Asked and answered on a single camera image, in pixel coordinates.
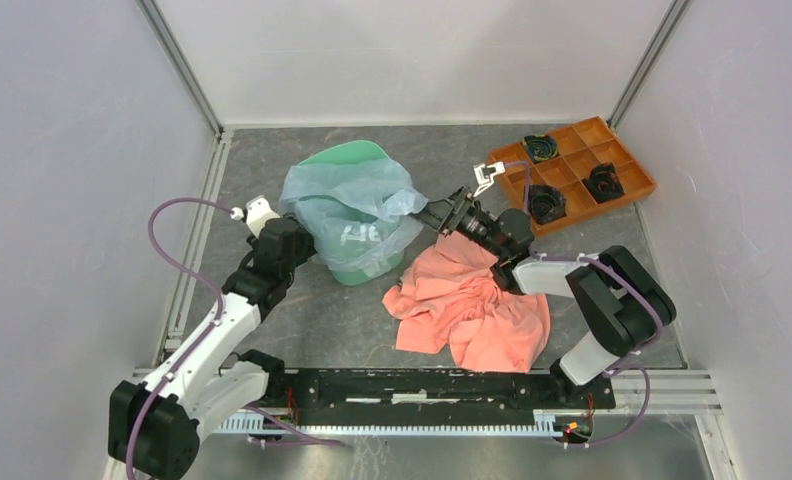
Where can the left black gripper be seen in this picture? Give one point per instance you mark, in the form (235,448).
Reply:
(305,245)

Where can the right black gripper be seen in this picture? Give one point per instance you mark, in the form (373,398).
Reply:
(440,213)

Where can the light blue plastic trash bag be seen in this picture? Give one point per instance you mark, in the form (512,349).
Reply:
(350,205)

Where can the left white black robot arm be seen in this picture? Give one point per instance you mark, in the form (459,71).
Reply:
(157,425)

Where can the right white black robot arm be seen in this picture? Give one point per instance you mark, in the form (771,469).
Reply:
(624,307)

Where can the green plastic trash bin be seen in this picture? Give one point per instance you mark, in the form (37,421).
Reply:
(356,265)

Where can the salmon pink cloth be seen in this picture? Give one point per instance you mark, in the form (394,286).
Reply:
(448,297)

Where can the black round part front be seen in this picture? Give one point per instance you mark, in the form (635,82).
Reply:
(545,203)

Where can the black round part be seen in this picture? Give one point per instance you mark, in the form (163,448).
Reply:
(603,183)
(545,203)

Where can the black coil with yellow-green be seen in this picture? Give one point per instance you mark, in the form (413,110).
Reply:
(540,148)

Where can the orange compartment tray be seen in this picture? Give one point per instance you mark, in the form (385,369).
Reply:
(582,146)

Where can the black round part right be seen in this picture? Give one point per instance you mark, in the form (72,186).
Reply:
(603,183)

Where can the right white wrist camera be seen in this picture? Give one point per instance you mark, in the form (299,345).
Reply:
(485,175)

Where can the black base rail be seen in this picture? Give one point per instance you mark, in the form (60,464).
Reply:
(319,406)

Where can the left aluminium frame post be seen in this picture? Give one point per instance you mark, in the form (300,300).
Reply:
(164,34)

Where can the aluminium frame post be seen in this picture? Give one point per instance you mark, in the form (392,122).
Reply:
(164,34)
(664,31)

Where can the right aluminium frame post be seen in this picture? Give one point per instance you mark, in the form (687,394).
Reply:
(664,31)

